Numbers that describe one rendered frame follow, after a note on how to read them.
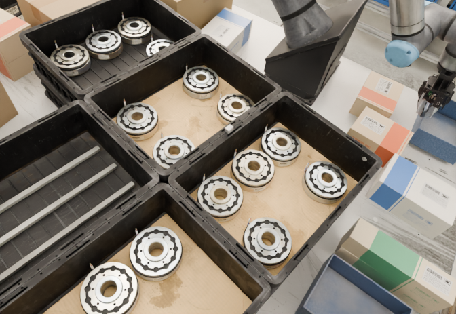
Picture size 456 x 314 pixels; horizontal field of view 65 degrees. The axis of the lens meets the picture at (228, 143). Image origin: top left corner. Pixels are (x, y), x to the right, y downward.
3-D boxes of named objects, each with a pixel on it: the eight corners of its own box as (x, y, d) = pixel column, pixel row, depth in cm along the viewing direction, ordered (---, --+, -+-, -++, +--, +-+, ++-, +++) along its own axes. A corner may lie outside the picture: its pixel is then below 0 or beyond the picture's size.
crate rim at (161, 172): (203, 38, 105) (204, 31, 103) (282, 95, 94) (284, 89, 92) (82, 104, 85) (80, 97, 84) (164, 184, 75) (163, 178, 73)
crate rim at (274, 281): (282, 95, 94) (284, 89, 92) (381, 166, 84) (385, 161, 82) (164, 184, 75) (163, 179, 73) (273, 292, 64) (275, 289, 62)
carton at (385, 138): (341, 142, 114) (350, 127, 108) (357, 121, 120) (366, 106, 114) (387, 171, 109) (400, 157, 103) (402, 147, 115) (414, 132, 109)
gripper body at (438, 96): (415, 102, 107) (433, 69, 98) (423, 86, 111) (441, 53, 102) (442, 112, 104) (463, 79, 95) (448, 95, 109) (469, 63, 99)
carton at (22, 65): (-18, 60, 119) (-29, 41, 113) (13, 43, 125) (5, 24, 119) (14, 82, 114) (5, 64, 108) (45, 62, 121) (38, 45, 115)
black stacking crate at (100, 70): (142, 18, 123) (139, -13, 114) (201, 63, 113) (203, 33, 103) (32, 68, 104) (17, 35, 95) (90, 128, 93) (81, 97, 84)
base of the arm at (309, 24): (305, 27, 122) (292, 1, 118) (342, 17, 110) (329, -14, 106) (279, 51, 116) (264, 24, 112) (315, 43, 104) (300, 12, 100)
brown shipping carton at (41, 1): (96, 1, 145) (88, -39, 132) (134, 25, 138) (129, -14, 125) (29, 32, 129) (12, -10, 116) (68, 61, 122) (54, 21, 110)
